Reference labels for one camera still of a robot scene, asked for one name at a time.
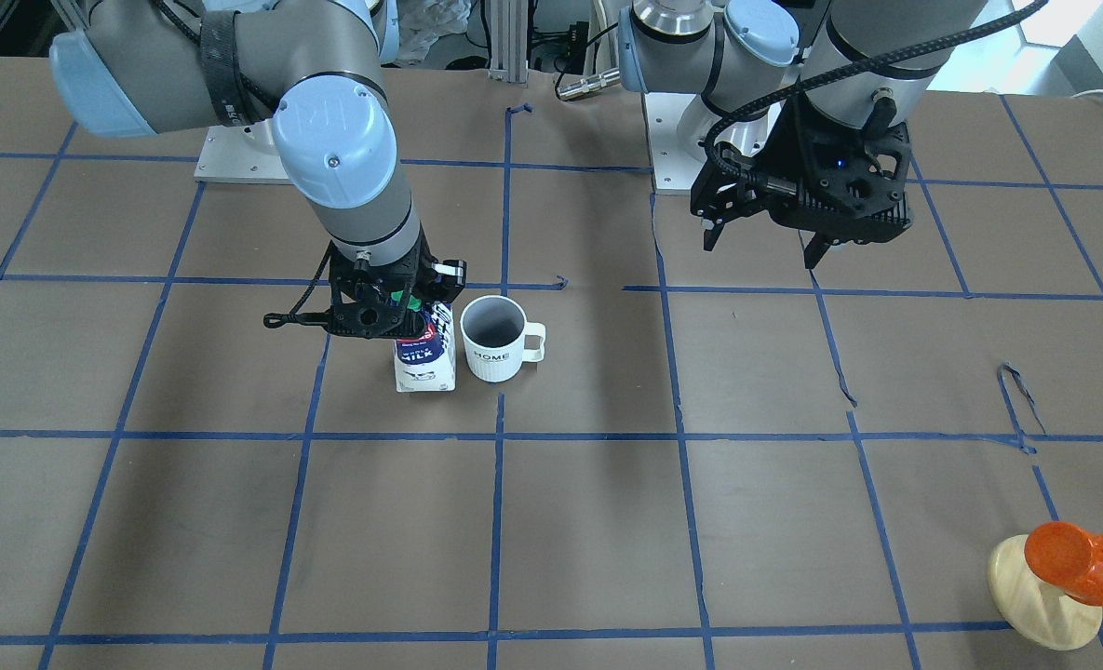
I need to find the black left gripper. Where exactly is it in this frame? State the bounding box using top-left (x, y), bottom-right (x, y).
top-left (689, 93), bottom-right (911, 272)

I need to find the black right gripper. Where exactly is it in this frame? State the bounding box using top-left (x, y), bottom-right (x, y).
top-left (324, 237), bottom-right (435, 340)

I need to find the blue white milk carton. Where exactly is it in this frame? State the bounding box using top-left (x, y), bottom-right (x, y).
top-left (393, 302), bottom-right (457, 392)

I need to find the white ribbed home mug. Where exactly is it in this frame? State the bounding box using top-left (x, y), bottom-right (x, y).
top-left (461, 294), bottom-right (546, 384)

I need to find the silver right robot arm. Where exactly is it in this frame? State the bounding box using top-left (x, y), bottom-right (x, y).
top-left (49, 1), bottom-right (464, 340)

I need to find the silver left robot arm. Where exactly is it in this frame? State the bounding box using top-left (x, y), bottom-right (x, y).
top-left (615, 1), bottom-right (984, 270)

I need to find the orange mug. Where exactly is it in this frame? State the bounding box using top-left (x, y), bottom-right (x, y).
top-left (1024, 521), bottom-right (1103, 607)

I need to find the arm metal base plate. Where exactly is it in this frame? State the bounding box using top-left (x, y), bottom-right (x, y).
top-left (194, 119), bottom-right (290, 185)
top-left (642, 91), bottom-right (785, 195)

